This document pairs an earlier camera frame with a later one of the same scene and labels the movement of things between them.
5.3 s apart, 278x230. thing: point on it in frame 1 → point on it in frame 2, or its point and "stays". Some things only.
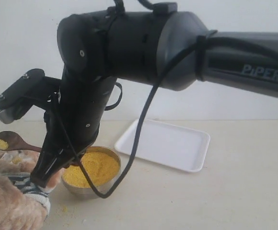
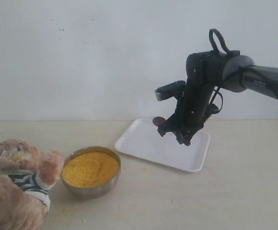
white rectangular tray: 172,145 stays
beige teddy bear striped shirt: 13,201 stays
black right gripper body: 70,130 → 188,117
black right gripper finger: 53,156 → 162,129
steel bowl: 102,165 stays
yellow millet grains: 100,167 stays
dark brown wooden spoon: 9,141 → 159,120
